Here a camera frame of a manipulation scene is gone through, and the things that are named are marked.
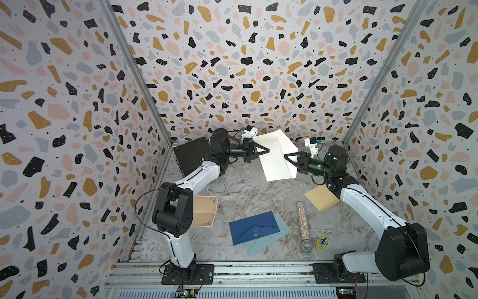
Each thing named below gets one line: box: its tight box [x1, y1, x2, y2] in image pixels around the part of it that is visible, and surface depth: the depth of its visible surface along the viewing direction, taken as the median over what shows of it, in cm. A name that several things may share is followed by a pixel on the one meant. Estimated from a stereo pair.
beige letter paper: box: [191, 195, 220, 228], surface depth 94 cm
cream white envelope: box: [252, 128, 299, 182], surface depth 74 cm
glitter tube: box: [296, 201, 314, 253], surface depth 85 cm
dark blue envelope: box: [228, 210, 281, 246], surface depth 87 cm
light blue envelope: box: [230, 210, 281, 246], surface depth 87 cm
